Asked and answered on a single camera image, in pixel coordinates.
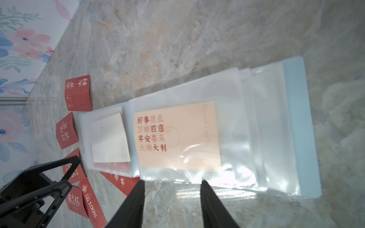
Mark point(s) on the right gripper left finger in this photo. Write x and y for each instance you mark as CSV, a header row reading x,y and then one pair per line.
x,y
130,214

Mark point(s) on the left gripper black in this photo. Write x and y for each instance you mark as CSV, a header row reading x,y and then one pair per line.
x,y
32,199

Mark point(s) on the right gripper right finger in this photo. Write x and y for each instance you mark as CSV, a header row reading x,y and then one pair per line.
x,y
214,214

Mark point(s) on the red card near album front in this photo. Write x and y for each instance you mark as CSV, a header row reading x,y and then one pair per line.
x,y
124,184

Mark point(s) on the red card 100 percent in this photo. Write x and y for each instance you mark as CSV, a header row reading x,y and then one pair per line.
x,y
92,205

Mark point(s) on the red card lower left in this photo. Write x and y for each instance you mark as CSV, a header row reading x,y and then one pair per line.
x,y
75,202

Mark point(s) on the red card upper left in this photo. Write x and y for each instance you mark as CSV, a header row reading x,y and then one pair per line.
x,y
65,132

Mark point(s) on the cream card inside album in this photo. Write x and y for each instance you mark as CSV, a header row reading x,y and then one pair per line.
x,y
108,140

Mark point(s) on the red card far top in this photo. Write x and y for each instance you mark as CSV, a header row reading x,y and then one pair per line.
x,y
77,94

